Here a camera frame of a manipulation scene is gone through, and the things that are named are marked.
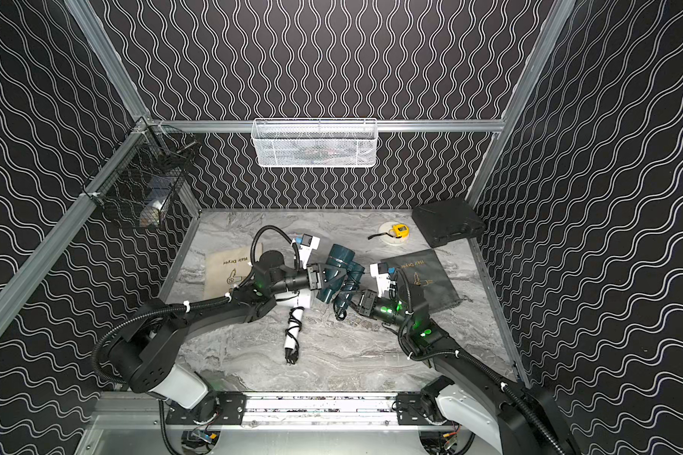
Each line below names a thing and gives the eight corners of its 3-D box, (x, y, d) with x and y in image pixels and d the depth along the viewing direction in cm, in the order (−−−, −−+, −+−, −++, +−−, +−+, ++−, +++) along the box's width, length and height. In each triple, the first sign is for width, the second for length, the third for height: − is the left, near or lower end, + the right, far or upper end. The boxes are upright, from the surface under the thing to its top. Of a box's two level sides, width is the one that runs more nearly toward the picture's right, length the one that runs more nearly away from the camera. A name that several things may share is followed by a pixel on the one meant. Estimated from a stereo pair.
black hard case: (431, 250, 111) (435, 239, 105) (412, 216, 122) (415, 205, 117) (485, 239, 114) (492, 227, 109) (462, 207, 126) (467, 195, 121)
